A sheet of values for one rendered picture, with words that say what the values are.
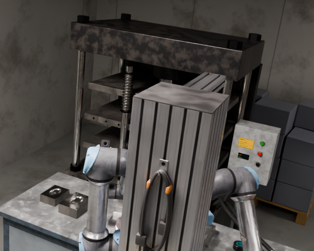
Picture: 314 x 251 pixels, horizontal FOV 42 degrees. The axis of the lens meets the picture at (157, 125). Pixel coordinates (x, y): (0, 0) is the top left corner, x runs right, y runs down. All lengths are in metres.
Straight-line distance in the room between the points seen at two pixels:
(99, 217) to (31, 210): 1.20
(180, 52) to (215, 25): 3.18
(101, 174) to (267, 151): 1.55
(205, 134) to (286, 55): 4.72
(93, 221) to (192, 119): 0.82
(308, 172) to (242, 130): 1.87
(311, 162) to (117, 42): 2.57
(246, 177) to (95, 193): 0.66
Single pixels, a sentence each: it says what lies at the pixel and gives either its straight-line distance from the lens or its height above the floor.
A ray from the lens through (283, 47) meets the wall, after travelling 5.85.
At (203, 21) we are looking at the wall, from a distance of 6.01.
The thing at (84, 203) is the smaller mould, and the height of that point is 0.87.
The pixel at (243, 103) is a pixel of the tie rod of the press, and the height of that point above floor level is 1.48.
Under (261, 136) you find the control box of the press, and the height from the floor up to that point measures 1.43.
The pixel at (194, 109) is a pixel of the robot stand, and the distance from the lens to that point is 1.19.
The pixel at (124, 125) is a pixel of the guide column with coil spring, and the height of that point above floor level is 1.29.
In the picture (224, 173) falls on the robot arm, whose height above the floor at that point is 1.61.
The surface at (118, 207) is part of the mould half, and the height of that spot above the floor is 0.91.
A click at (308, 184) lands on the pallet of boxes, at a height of 0.49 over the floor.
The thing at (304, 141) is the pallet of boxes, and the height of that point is 0.95.
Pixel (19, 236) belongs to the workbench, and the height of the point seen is 0.62.
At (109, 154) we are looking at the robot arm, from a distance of 1.70.
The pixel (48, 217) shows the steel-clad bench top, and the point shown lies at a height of 0.80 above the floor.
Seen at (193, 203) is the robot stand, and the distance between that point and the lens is 1.29.
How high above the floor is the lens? 2.36
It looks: 19 degrees down
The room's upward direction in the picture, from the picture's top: 7 degrees clockwise
